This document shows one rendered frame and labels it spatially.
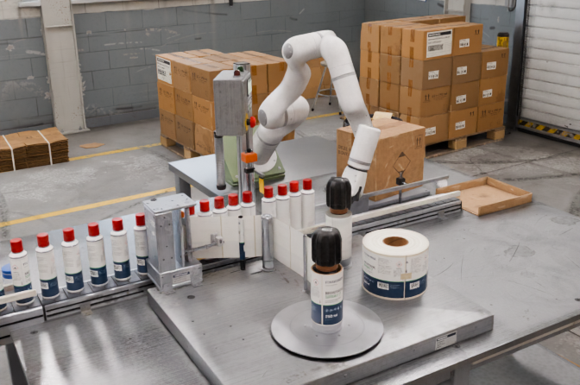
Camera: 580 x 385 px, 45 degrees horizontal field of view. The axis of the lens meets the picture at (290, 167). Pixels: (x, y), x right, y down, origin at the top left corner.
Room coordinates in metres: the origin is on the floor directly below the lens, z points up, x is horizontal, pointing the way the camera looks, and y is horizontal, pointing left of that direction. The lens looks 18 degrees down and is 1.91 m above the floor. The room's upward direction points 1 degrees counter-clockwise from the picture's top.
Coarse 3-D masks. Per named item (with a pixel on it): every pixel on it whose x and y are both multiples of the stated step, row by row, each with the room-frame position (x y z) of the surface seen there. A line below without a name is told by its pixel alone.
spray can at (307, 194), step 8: (304, 184) 2.36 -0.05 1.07; (304, 192) 2.35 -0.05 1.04; (312, 192) 2.35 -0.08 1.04; (304, 200) 2.35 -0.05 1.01; (312, 200) 2.35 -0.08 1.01; (304, 208) 2.35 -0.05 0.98; (312, 208) 2.35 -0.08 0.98; (304, 216) 2.35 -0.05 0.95; (312, 216) 2.35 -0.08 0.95; (304, 224) 2.35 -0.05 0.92; (312, 224) 2.35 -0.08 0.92; (312, 232) 2.35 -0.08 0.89
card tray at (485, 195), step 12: (468, 180) 2.93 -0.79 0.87; (480, 180) 2.96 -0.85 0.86; (492, 180) 2.95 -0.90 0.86; (444, 192) 2.86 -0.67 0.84; (468, 192) 2.87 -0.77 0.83; (480, 192) 2.87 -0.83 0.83; (492, 192) 2.86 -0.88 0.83; (504, 192) 2.86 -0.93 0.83; (516, 192) 2.83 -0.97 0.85; (528, 192) 2.77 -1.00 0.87; (468, 204) 2.74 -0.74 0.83; (480, 204) 2.73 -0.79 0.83; (492, 204) 2.65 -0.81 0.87; (504, 204) 2.68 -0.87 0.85; (516, 204) 2.71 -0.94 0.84
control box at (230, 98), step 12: (228, 72) 2.38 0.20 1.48; (216, 84) 2.25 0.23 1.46; (228, 84) 2.24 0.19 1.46; (240, 84) 2.24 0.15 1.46; (216, 96) 2.25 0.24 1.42; (228, 96) 2.24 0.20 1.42; (240, 96) 2.24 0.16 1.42; (216, 108) 2.25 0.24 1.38; (228, 108) 2.24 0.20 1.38; (240, 108) 2.24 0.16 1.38; (216, 120) 2.25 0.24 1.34; (228, 120) 2.24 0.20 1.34; (240, 120) 2.24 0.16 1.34; (216, 132) 2.25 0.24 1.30; (228, 132) 2.24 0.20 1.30; (240, 132) 2.24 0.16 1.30
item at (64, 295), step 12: (432, 204) 2.63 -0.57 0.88; (384, 216) 2.51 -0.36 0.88; (204, 264) 2.12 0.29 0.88; (108, 276) 2.05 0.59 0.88; (132, 276) 2.04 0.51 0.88; (144, 276) 2.04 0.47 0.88; (60, 288) 1.97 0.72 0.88; (96, 288) 1.96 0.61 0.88; (108, 288) 1.97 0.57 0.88; (48, 300) 1.89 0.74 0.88; (60, 300) 1.89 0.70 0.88
